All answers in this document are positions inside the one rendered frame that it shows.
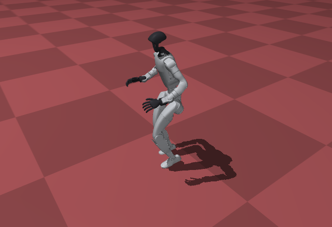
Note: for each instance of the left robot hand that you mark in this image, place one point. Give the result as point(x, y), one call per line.
point(154, 103)

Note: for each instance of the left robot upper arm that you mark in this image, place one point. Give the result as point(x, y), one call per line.
point(171, 66)

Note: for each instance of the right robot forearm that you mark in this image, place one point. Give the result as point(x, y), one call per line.
point(150, 74)

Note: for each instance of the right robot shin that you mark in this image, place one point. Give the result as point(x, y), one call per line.
point(167, 137)

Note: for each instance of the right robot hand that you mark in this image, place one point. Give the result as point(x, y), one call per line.
point(135, 79)

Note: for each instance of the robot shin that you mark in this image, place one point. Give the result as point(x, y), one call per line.
point(167, 137)
point(163, 145)

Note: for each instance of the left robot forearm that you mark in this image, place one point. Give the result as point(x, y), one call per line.
point(174, 94)

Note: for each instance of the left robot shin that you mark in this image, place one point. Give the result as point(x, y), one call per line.
point(163, 145)

